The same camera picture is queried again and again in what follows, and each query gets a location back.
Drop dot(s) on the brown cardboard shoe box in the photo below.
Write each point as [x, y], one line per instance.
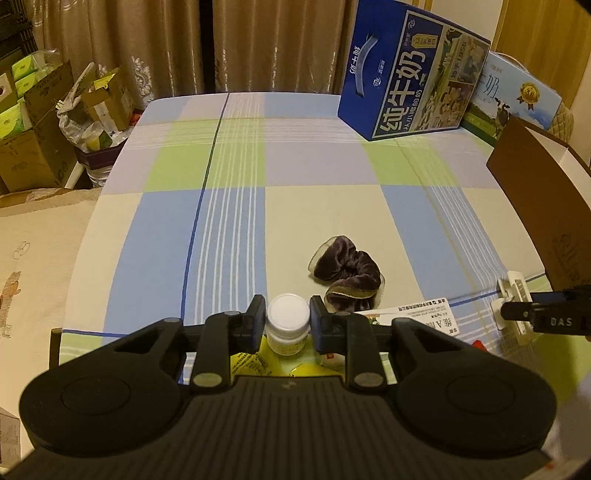
[548, 185]

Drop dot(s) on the cream hair claw clip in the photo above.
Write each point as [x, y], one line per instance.
[513, 288]

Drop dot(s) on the small white medicine bottle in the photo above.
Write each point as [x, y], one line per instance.
[287, 324]

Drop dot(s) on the beige quilted chair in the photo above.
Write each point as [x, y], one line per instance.
[562, 125]

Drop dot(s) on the white ointment box with bird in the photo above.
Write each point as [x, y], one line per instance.
[435, 313]

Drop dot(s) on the checkered bed sheet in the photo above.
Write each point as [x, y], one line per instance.
[216, 198]

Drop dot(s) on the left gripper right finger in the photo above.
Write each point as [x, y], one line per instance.
[350, 335]

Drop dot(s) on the red candy packet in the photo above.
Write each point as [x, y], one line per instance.
[479, 345]

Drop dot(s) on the yellow snack pouch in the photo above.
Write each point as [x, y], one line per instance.
[266, 363]

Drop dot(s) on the cardboard box with tissue packs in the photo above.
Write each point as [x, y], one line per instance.
[34, 151]

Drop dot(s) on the dark velvet scrunchie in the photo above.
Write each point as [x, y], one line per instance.
[354, 280]

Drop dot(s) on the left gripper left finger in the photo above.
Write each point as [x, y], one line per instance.
[221, 336]

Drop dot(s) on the open cardboard box with bag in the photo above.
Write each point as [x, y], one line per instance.
[96, 112]

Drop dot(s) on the dark blue milk carton box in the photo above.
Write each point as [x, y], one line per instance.
[409, 71]

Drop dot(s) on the beige curtain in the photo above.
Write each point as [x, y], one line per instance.
[175, 48]

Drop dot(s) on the light blue milk carton box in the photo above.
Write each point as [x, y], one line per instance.
[505, 89]

